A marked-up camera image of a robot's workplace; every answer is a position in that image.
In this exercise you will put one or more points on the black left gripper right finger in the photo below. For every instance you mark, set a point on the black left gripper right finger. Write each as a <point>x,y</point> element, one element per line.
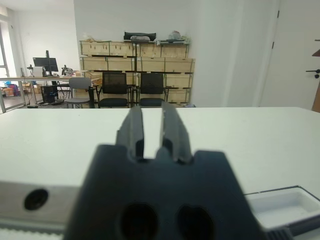
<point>175,130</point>

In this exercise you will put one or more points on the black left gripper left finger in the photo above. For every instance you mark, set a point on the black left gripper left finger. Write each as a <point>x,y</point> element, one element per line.
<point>132,130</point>

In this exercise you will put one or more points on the colourful storage box pile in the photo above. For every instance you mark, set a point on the colourful storage box pile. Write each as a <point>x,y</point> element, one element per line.
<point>10,91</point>

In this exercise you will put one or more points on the black box base white lining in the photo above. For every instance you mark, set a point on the black box base white lining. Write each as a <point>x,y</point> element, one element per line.
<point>280,207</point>

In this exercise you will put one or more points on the small floor item pile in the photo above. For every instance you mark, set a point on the small floor item pile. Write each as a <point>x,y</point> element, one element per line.
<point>187,105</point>

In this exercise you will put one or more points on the plywood shipping crate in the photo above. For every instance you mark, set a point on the plywood shipping crate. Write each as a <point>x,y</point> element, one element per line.
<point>162,50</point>
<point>178,95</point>
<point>178,80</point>
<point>102,48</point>
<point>107,64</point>
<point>165,65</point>

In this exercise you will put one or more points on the black mesh office chair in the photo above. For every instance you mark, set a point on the black mesh office chair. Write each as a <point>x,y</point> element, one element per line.
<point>114,81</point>
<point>152,82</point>

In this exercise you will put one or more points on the grey plastic chair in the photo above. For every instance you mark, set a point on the grey plastic chair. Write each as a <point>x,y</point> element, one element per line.
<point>78,83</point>

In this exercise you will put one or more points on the flat dark tray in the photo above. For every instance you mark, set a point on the flat dark tray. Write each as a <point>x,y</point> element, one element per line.
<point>172,42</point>

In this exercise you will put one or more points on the small black desk device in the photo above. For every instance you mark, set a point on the small black desk device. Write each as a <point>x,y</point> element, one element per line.
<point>67,70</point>

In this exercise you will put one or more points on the black computer tower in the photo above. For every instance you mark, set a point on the black computer tower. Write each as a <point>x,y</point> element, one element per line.
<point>50,93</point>

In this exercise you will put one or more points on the grey cloth bundle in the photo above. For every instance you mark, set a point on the grey cloth bundle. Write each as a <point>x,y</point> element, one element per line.
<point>140,38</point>

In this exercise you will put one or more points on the clear plastic bag bundle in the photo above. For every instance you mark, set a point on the clear plastic bag bundle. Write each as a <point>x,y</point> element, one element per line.
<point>178,35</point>

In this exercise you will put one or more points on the long black bag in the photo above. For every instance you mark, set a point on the long black bag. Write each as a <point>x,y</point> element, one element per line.
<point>140,34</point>

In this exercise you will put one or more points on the black computer monitor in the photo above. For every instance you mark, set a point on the black computer monitor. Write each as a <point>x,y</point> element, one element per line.
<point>46,63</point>

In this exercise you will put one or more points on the wooden top office desk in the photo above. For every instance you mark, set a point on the wooden top office desk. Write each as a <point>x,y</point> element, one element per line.
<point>30,78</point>

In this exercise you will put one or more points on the white door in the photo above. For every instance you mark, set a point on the white door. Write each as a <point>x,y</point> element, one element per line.
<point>292,50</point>

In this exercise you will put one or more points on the white window frame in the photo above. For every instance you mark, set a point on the white window frame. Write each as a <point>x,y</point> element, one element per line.
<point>3,50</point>

